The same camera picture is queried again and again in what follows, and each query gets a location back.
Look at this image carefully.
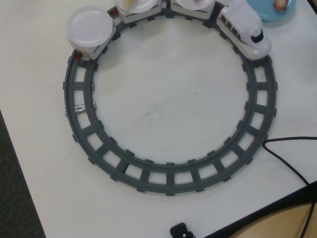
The red and white sushi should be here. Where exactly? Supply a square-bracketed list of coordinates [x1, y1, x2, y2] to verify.
[272, 0, 289, 12]

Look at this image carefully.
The white Shinkansen toy locomotive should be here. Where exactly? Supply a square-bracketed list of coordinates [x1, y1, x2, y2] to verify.
[217, 0, 272, 61]

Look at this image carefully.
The blue dish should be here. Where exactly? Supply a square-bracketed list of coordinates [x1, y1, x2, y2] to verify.
[252, 0, 297, 22]

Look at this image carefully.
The white train wagon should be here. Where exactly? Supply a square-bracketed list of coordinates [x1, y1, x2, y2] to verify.
[170, 0, 219, 21]
[68, 7, 118, 60]
[115, 0, 163, 24]

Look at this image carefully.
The black plastic block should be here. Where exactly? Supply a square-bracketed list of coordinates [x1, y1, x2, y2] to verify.
[170, 223, 196, 238]

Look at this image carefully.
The wooden table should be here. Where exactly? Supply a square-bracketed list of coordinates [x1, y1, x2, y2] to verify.
[235, 200, 317, 238]

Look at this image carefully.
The grey circular toy rail track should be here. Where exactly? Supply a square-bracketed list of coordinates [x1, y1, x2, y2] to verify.
[61, 4, 278, 196]

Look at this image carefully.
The black cable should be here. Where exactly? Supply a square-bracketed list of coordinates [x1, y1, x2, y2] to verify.
[263, 136, 317, 238]

